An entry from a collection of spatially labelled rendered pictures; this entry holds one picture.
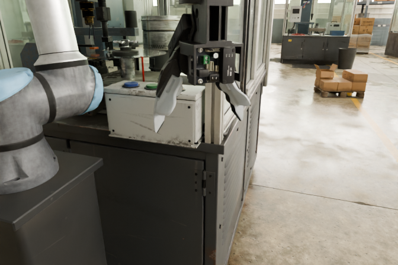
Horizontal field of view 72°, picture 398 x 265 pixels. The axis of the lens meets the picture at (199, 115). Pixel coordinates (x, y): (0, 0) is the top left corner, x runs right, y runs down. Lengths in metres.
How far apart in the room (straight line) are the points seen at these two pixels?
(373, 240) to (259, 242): 0.60
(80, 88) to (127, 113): 0.17
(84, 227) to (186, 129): 0.35
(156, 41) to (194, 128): 1.17
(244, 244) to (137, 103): 1.02
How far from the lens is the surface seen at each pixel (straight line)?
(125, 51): 1.16
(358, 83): 4.61
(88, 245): 0.82
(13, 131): 0.65
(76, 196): 0.72
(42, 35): 0.71
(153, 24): 1.83
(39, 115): 0.66
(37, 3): 0.72
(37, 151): 0.68
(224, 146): 0.77
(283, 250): 1.57
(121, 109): 0.81
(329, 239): 1.71
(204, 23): 0.36
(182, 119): 0.73
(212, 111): 0.75
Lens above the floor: 1.08
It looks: 19 degrees down
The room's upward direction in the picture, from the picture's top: straight up
